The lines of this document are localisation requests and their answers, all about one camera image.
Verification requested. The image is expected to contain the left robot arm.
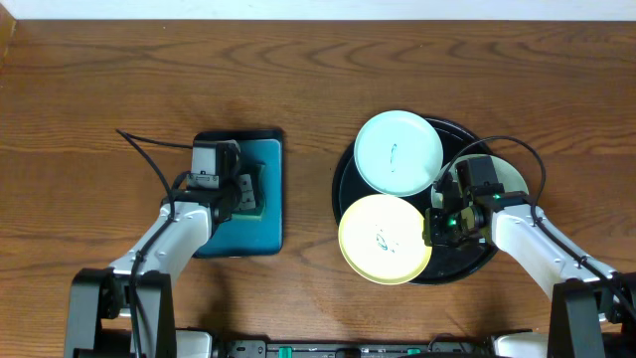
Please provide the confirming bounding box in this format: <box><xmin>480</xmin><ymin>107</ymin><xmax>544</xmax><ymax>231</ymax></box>
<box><xmin>64</xmin><ymin>140</ymin><xmax>242</xmax><ymax>357</ymax></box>

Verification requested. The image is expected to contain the black round tray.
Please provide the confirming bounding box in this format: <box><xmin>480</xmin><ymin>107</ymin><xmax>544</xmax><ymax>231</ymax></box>
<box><xmin>332</xmin><ymin>117</ymin><xmax>498</xmax><ymax>285</ymax></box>

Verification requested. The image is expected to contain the green sponge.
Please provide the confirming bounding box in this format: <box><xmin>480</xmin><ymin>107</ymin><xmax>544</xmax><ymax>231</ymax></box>
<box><xmin>233</xmin><ymin>163</ymin><xmax>265</xmax><ymax>221</ymax></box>

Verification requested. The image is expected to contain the pale green plate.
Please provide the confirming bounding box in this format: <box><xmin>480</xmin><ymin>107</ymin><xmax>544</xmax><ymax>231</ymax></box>
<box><xmin>430</xmin><ymin>154</ymin><xmax>530</xmax><ymax>209</ymax></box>
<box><xmin>354</xmin><ymin>110</ymin><xmax>443</xmax><ymax>197</ymax></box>

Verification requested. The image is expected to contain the pale green plate top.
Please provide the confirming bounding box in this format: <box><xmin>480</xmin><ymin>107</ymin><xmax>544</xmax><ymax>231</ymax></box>
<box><xmin>354</xmin><ymin>110</ymin><xmax>443</xmax><ymax>197</ymax></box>

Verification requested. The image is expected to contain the yellow plate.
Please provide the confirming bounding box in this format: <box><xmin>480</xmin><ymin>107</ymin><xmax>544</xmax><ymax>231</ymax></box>
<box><xmin>338</xmin><ymin>194</ymin><xmax>432</xmax><ymax>285</ymax></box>

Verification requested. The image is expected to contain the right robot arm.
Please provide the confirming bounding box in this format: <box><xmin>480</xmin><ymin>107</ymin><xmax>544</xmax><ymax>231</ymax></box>
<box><xmin>424</xmin><ymin>182</ymin><xmax>635</xmax><ymax>357</ymax></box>

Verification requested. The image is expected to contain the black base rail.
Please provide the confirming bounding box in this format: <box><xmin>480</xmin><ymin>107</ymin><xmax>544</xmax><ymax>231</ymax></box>
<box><xmin>212</xmin><ymin>339</ymin><xmax>495</xmax><ymax>358</ymax></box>

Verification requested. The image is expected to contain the teal rectangular tray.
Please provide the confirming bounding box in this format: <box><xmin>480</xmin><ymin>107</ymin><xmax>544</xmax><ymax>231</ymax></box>
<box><xmin>195</xmin><ymin>129</ymin><xmax>284</xmax><ymax>259</ymax></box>

